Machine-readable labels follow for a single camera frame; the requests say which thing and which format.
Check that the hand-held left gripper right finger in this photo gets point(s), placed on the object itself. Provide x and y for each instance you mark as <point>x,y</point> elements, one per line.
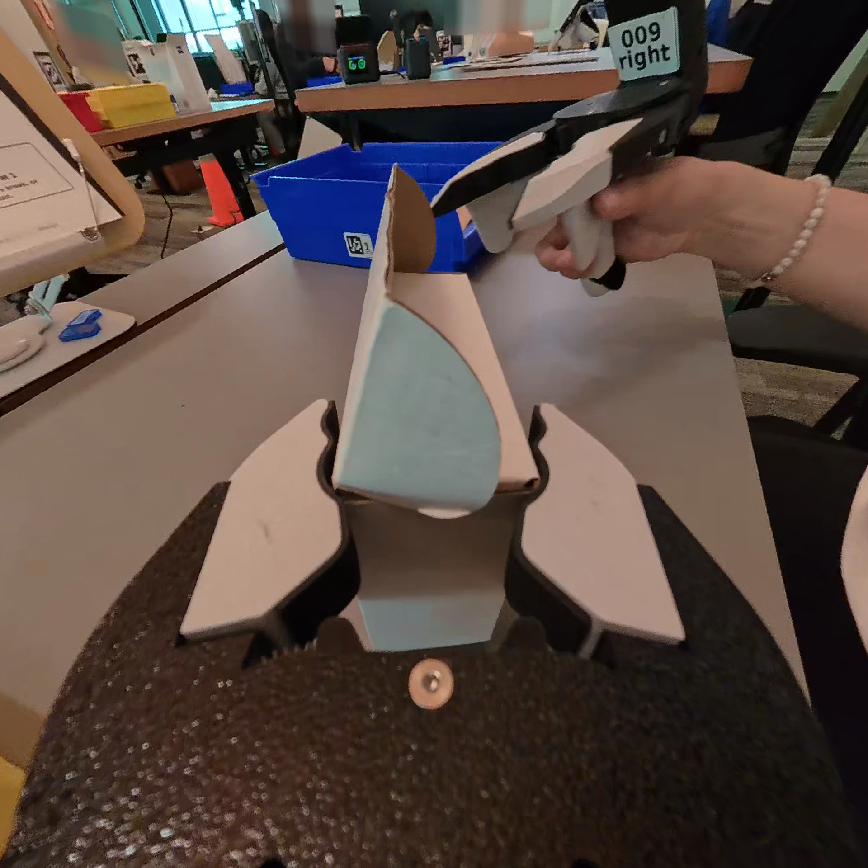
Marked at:
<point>597,542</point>

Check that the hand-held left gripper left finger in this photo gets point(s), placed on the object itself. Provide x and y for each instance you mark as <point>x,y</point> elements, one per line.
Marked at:
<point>271,536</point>

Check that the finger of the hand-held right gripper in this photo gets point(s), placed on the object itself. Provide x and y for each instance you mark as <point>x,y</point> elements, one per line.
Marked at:
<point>542,196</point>
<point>488,176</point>

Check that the blue plastic bin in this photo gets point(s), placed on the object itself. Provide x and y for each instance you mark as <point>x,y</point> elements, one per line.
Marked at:
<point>319,196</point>

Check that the white cardboard mailer box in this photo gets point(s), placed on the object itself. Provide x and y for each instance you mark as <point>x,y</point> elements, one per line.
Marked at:
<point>420,407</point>

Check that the yellow plastic bin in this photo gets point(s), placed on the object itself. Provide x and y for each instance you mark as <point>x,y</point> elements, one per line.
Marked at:
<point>132,103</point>
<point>8,793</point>

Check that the person's right forearm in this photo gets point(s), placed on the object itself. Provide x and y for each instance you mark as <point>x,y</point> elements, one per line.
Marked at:
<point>844,258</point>

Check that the person's right hand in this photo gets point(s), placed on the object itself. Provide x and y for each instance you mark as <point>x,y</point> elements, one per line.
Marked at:
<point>664,210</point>

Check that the grey work table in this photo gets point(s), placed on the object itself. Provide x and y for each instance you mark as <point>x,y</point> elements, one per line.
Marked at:
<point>522,81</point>

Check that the small black device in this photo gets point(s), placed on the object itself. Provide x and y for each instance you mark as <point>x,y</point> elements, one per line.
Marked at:
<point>417,58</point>

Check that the black timer green display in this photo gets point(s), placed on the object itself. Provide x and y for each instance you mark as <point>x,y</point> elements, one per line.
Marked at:
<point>357,64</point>

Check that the black pants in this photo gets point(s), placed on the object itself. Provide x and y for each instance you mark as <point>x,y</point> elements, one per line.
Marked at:
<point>807,576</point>

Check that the orange traffic cone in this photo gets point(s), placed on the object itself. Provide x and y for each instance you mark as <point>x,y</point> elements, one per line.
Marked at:
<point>220,193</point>

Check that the small blue plastic piece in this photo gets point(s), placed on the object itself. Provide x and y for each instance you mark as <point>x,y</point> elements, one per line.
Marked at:
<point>80,325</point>

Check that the white round disc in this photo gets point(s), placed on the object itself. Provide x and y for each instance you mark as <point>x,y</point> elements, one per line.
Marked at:
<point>17,349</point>

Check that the white marker card stand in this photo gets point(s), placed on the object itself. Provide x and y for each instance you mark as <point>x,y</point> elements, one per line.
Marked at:
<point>169,68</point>

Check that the instruction sheet on stand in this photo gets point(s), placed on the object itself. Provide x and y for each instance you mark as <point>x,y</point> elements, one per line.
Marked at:
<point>132,224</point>

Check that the red plastic bin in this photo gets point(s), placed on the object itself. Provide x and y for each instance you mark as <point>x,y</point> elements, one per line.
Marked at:
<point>80,110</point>

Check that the printed instruction sheet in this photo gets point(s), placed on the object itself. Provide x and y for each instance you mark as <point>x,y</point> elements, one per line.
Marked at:
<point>34,196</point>

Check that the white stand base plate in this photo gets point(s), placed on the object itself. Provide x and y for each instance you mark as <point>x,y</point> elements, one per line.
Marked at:
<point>68,359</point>

